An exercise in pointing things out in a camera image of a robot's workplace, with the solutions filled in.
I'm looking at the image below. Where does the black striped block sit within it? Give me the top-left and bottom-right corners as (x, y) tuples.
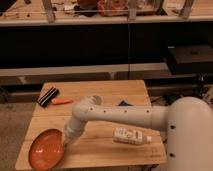
(37, 87), (59, 108)

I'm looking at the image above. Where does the orange carrot toy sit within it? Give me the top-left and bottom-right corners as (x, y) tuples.
(51, 98), (73, 105)

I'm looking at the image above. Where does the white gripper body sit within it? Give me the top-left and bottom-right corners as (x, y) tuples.
(62, 125), (84, 144)

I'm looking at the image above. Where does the white plastic bottle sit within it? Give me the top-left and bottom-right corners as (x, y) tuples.
(113, 128), (152, 145)

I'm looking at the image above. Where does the black box on right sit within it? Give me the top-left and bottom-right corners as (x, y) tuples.
(165, 45), (213, 74)

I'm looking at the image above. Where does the grey metal shelf rack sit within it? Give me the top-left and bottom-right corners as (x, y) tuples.
(0, 0), (213, 76)

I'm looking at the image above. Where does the orange ceramic bowl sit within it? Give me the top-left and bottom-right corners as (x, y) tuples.
(28, 129), (64, 171)

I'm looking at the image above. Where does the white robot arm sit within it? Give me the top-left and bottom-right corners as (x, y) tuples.
(63, 96), (213, 171)

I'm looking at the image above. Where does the blue cloth object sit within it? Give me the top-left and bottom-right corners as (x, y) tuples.
(118, 101), (133, 106)

